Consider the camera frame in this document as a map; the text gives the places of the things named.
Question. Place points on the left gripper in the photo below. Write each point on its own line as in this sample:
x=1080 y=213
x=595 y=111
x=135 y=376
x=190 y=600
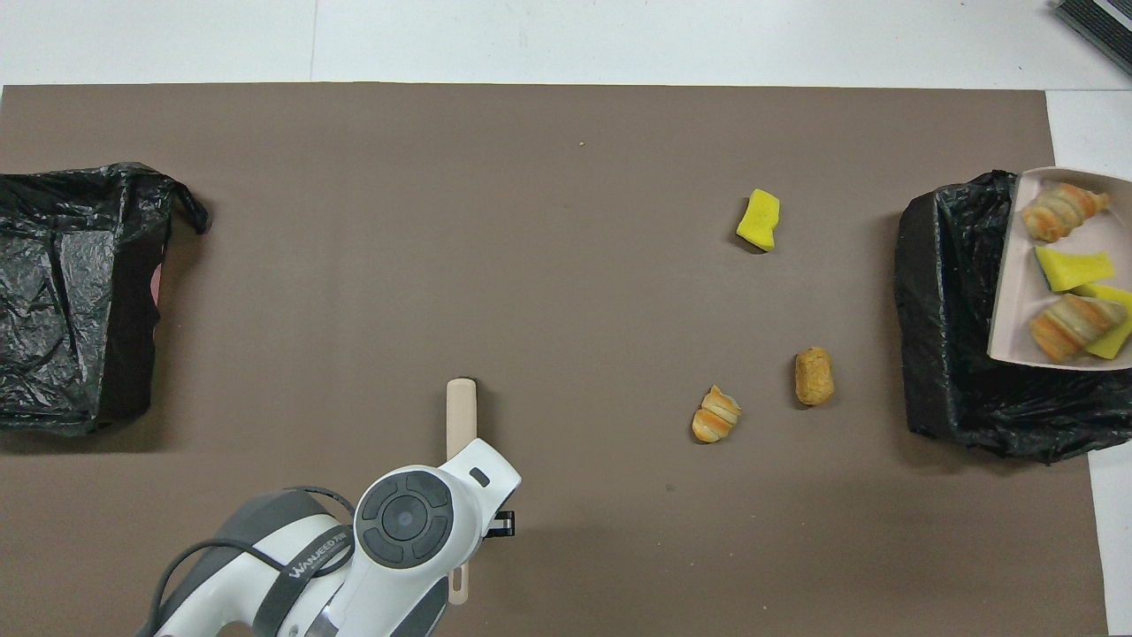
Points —
x=491 y=487

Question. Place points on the beige hand brush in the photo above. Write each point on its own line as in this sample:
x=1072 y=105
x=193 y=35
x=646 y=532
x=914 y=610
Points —
x=462 y=416

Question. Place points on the small striped croissant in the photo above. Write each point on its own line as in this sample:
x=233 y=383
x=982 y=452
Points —
x=715 y=418

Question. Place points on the brown bread roll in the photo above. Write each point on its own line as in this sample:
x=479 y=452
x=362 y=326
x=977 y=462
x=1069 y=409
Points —
x=814 y=376

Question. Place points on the yellow sponge block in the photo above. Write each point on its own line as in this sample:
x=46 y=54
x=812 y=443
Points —
x=759 y=221

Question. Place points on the beige plastic dustpan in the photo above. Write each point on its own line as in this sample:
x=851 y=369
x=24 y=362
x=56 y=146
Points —
x=1017 y=283

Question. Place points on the orange striped croissant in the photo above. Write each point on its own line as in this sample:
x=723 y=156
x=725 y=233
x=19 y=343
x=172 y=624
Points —
x=1070 y=327

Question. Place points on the small yellow sponge piece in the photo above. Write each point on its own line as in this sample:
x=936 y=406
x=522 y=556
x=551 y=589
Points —
x=1074 y=270

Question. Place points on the pale striped bread piece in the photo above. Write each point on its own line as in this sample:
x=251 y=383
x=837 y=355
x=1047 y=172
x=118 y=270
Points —
x=1061 y=212

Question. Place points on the large yellow sponge piece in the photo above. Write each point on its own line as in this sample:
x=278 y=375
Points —
x=1116 y=341

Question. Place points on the black bag lined bin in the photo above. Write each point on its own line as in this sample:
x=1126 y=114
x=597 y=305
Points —
x=955 y=310
x=80 y=257

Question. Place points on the brown table mat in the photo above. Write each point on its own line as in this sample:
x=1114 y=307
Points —
x=354 y=310

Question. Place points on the dark ribbed panel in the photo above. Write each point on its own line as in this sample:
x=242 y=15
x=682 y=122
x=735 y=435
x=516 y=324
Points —
x=1105 y=22

